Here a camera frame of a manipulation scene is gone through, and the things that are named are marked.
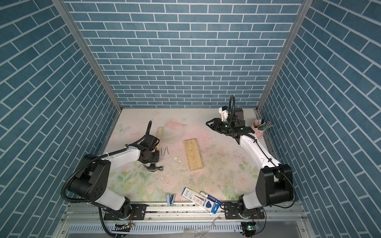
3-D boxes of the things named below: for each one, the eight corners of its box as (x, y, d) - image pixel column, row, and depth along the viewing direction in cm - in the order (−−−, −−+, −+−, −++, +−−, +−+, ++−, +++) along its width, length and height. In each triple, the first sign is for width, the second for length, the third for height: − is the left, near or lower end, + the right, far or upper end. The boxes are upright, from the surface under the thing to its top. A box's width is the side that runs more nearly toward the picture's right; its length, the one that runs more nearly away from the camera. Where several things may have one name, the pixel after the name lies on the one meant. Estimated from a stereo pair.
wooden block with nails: (189, 171, 89) (189, 169, 86) (184, 142, 102) (184, 139, 99) (203, 168, 90) (203, 166, 87) (196, 140, 103) (196, 137, 100)
